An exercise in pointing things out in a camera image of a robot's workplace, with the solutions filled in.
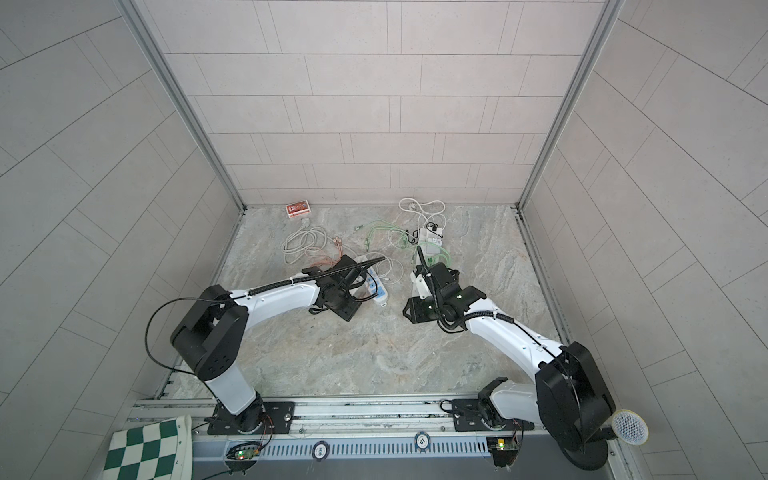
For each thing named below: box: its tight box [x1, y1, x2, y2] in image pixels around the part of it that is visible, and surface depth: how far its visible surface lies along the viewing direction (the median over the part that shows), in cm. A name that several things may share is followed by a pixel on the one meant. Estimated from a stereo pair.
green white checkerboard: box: [103, 415, 193, 480], surface depth 67 cm
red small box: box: [285, 200, 311, 218], surface depth 117 cm
